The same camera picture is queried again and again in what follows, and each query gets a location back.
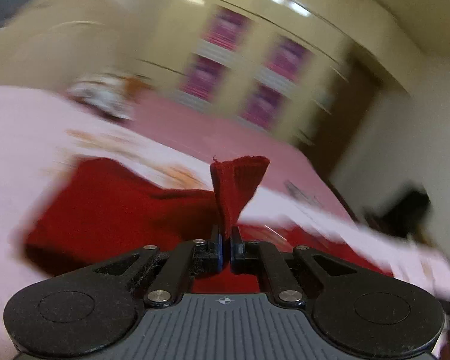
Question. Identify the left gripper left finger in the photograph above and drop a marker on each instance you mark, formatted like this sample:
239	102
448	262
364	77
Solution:
189	260

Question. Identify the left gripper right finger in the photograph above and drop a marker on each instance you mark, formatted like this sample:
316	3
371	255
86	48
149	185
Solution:
263	260

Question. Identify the red knit sweater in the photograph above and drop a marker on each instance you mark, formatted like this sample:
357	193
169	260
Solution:
106	210

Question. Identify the pink bed cover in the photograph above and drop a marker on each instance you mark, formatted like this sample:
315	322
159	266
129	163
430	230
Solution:
206	137

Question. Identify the lower right purple poster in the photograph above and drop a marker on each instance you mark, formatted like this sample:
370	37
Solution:
262	106

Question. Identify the purple poster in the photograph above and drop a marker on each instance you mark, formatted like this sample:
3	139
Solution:
202	80
223	36
287	58
262	106

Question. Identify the black bag on chair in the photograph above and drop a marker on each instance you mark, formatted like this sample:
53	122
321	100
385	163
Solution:
404	215

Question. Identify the lower left purple poster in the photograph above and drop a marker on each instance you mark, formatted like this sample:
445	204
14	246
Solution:
202	80

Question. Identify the orange cushion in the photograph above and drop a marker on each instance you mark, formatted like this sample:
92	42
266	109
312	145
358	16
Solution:
133	85

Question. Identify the patterned pillow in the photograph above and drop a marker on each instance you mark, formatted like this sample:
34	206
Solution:
108	94

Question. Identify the upper right purple poster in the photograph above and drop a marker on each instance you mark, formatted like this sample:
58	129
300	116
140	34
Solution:
287	58

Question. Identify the brown wooden door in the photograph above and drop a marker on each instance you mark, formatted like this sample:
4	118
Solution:
342	108

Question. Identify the white floral bed sheet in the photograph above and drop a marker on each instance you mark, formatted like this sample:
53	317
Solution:
42	134

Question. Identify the cream wardrobe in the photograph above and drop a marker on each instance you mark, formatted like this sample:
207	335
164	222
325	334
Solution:
172	29

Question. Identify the upper left purple poster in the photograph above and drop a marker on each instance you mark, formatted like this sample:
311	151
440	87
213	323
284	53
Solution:
223	36

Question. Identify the cream curved headboard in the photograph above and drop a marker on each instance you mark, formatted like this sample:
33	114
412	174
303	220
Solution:
50	43

